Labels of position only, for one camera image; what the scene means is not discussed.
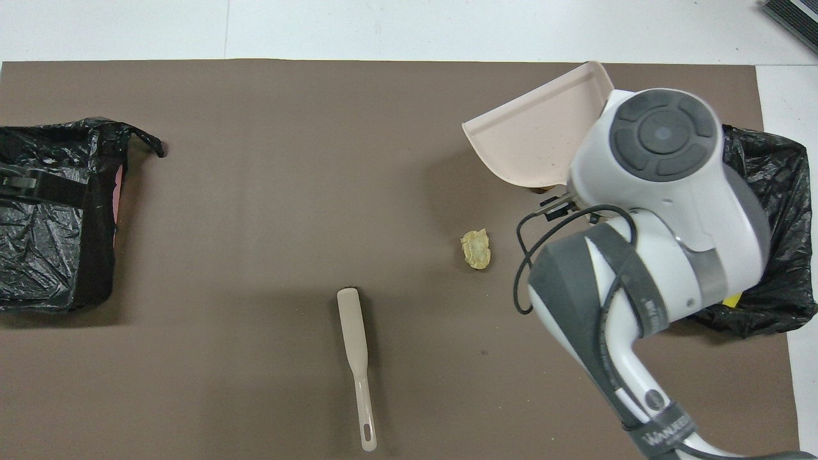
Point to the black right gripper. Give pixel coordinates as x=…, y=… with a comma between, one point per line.
x=559, y=207

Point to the beige plastic dustpan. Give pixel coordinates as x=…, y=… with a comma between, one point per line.
x=537, y=134

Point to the pale bread chunk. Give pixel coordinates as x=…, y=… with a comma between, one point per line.
x=476, y=249

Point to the yellow sponge piece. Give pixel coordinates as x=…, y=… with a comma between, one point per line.
x=732, y=299

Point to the beige hand brush black bristles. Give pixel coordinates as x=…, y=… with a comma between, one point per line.
x=354, y=338

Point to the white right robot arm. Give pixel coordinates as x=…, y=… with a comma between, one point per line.
x=664, y=191

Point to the black bag lined pink bin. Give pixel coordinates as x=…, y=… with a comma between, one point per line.
x=38, y=255

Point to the brown table mat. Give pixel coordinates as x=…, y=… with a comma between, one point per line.
x=255, y=383

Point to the grey ribbed device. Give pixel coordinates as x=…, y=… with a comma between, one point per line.
x=799, y=19

